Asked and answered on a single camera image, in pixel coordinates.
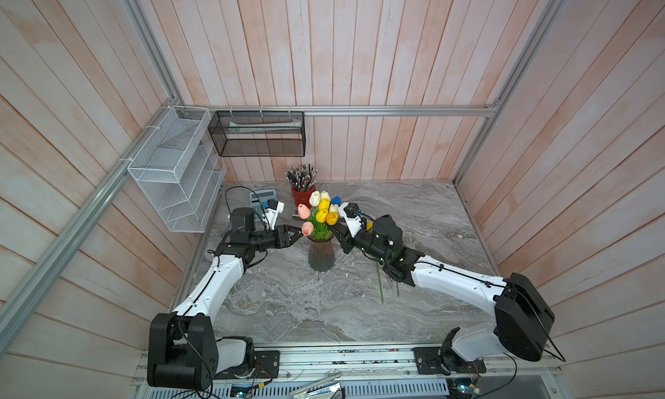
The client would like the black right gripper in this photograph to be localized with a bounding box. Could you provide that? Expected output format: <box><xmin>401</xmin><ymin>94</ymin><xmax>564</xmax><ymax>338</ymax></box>
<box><xmin>328</xmin><ymin>218</ymin><xmax>391</xmax><ymax>267</ymax></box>

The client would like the dark ribbed glass vase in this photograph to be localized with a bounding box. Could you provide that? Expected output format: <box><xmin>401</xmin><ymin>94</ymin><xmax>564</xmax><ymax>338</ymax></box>
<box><xmin>308</xmin><ymin>236</ymin><xmax>335</xmax><ymax>272</ymax></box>

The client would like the orange yellow tulip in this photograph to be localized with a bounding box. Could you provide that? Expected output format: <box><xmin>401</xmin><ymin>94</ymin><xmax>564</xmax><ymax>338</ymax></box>
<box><xmin>326</xmin><ymin>212</ymin><xmax>339</xmax><ymax>226</ymax></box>

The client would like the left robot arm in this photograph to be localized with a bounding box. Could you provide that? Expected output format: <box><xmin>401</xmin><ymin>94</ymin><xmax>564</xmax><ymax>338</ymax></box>
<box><xmin>147</xmin><ymin>199</ymin><xmax>302</xmax><ymax>392</ymax></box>

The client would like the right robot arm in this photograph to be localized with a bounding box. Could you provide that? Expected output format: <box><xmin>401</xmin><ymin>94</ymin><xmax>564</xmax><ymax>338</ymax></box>
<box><xmin>336</xmin><ymin>210</ymin><xmax>555</xmax><ymax>372</ymax></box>

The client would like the yellow tulip in vase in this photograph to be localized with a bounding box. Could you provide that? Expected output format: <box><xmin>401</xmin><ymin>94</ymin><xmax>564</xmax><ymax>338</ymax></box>
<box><xmin>318</xmin><ymin>198</ymin><xmax>331</xmax><ymax>211</ymax></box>
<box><xmin>315</xmin><ymin>209</ymin><xmax>328</xmax><ymax>223</ymax></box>

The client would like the pink tulip lower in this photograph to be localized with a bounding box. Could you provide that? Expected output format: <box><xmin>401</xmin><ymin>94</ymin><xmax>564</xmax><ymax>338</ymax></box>
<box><xmin>301</xmin><ymin>221</ymin><xmax>314</xmax><ymax>236</ymax></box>

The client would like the red metal pencil bucket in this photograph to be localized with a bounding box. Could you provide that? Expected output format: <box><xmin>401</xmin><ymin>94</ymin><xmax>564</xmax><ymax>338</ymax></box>
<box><xmin>291</xmin><ymin>185</ymin><xmax>316</xmax><ymax>208</ymax></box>

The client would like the teal desk calculator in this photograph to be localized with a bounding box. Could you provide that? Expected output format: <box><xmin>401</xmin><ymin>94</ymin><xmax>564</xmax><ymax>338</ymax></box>
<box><xmin>249</xmin><ymin>189</ymin><xmax>277</xmax><ymax>215</ymax></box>

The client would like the bundle of pencils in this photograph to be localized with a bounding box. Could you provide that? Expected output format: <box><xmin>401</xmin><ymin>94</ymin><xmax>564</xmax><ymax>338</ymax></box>
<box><xmin>286</xmin><ymin>163</ymin><xmax>317</xmax><ymax>192</ymax></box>

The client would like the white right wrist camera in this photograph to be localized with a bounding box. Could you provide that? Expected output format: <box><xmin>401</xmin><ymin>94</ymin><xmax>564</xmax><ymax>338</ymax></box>
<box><xmin>339</xmin><ymin>203</ymin><xmax>366</xmax><ymax>238</ymax></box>

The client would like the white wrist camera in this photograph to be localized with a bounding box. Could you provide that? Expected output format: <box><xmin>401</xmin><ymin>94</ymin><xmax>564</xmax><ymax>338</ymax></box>
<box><xmin>339</xmin><ymin>203</ymin><xmax>366</xmax><ymax>238</ymax></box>
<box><xmin>261</xmin><ymin>199</ymin><xmax>284</xmax><ymax>230</ymax></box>

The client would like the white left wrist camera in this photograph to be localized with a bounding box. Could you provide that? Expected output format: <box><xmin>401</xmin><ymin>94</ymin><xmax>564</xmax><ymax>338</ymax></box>
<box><xmin>261</xmin><ymin>199</ymin><xmax>284</xmax><ymax>230</ymax></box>

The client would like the black wire mesh basket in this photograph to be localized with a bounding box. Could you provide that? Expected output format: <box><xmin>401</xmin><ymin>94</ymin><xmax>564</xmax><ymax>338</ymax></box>
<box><xmin>208</xmin><ymin>110</ymin><xmax>307</xmax><ymax>158</ymax></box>

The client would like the white wire mesh shelf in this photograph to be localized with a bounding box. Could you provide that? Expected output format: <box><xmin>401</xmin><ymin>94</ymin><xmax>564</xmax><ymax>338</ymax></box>
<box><xmin>128</xmin><ymin>106</ymin><xmax>226</xmax><ymax>234</ymax></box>

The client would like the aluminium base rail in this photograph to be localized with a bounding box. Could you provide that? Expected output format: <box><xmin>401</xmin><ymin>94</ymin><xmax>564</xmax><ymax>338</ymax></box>
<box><xmin>129</xmin><ymin>341</ymin><xmax>567</xmax><ymax>399</ymax></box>

